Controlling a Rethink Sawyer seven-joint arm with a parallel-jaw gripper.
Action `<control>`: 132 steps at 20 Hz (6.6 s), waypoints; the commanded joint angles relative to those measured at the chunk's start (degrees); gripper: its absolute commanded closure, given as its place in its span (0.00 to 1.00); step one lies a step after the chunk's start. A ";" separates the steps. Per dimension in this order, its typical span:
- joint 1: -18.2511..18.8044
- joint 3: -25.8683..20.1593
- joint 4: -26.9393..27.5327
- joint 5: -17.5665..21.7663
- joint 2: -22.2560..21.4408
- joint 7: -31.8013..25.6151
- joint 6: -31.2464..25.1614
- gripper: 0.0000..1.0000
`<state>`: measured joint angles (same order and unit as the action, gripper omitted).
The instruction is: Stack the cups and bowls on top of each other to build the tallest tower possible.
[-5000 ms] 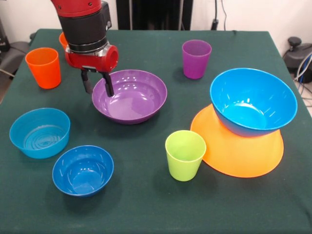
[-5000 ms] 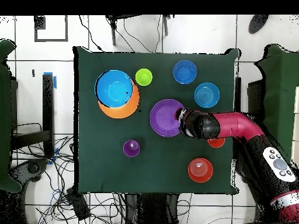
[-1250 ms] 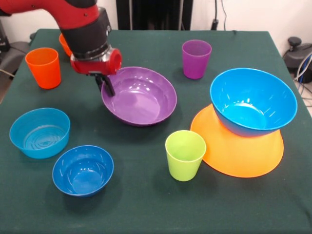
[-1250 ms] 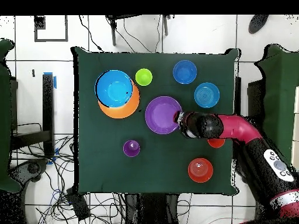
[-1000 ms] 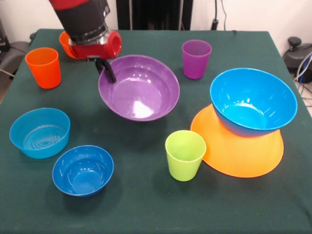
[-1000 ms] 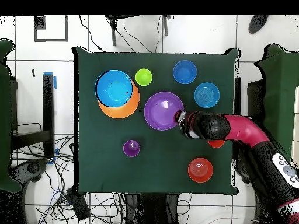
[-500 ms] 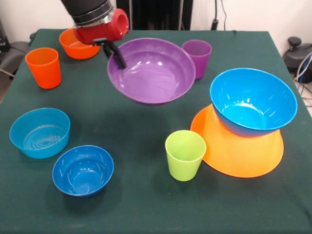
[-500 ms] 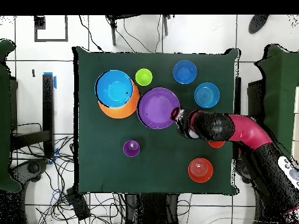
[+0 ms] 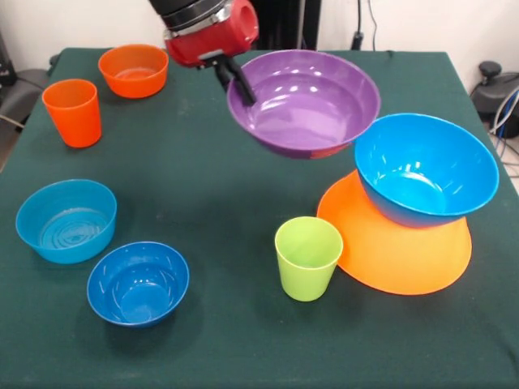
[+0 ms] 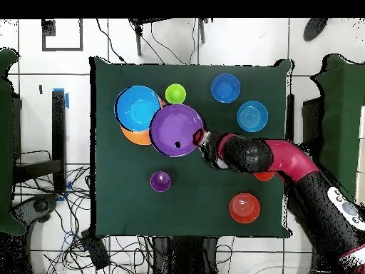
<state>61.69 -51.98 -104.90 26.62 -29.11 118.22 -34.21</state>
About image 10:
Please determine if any orange cup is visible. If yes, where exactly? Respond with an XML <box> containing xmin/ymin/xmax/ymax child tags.
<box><xmin>253</xmin><ymin>171</ymin><xmax>275</xmax><ymax>183</ymax></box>

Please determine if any green cup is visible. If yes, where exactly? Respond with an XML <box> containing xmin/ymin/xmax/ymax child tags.
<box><xmin>165</xmin><ymin>83</ymin><xmax>187</xmax><ymax>105</ymax></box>

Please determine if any person's foot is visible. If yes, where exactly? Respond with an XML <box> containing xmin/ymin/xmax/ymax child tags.
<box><xmin>302</xmin><ymin>17</ymin><xmax>329</xmax><ymax>42</ymax></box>

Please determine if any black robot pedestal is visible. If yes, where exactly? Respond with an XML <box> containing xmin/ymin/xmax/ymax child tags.
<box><xmin>152</xmin><ymin>235</ymin><xmax>220</xmax><ymax>274</ymax></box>

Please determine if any large yellow-orange bowl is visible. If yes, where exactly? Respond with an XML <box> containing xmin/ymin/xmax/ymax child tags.
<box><xmin>120</xmin><ymin>96</ymin><xmax>167</xmax><ymax>146</ymax></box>

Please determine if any black tripod stand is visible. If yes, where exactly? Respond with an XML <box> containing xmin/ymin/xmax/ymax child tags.
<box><xmin>128</xmin><ymin>17</ymin><xmax>210</xmax><ymax>57</ymax></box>

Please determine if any black square floor frame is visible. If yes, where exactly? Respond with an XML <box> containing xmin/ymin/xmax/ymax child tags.
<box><xmin>41</xmin><ymin>19</ymin><xmax>84</xmax><ymax>52</ymax></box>

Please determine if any small orange bowl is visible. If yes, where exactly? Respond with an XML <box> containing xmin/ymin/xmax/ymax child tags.
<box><xmin>229</xmin><ymin>193</ymin><xmax>262</xmax><ymax>224</ymax></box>

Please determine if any dark green tablecloth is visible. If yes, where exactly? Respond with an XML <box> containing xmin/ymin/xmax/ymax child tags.
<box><xmin>89</xmin><ymin>56</ymin><xmax>292</xmax><ymax>238</ymax></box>

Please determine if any dark blue bowl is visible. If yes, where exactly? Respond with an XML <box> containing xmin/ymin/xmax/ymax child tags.
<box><xmin>210</xmin><ymin>73</ymin><xmax>242</xmax><ymax>104</ymax></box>

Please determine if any black table frame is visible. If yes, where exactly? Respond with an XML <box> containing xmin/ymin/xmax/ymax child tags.
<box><xmin>12</xmin><ymin>89</ymin><xmax>68</xmax><ymax>195</ymax></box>

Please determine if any flat-bottomed light blue bowl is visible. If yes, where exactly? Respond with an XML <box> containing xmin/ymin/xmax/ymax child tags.
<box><xmin>236</xmin><ymin>100</ymin><xmax>269</xmax><ymax>133</ymax></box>

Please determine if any purple cup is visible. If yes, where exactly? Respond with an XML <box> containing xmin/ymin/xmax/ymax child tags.
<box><xmin>150</xmin><ymin>171</ymin><xmax>173</xmax><ymax>193</ymax></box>

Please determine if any large light blue bowl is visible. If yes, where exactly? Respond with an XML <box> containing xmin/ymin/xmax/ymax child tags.
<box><xmin>113</xmin><ymin>85</ymin><xmax>163</xmax><ymax>133</ymax></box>

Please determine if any black power strip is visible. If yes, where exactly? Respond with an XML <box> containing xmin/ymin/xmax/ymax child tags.
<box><xmin>80</xmin><ymin>229</ymin><xmax>111</xmax><ymax>270</ymax></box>

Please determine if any black chair base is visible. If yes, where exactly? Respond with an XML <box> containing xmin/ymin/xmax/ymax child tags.
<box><xmin>11</xmin><ymin>193</ymin><xmax>59</xmax><ymax>226</ymax></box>

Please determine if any purple bowl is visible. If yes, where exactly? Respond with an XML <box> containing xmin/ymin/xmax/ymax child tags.
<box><xmin>148</xmin><ymin>103</ymin><xmax>205</xmax><ymax>158</ymax></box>

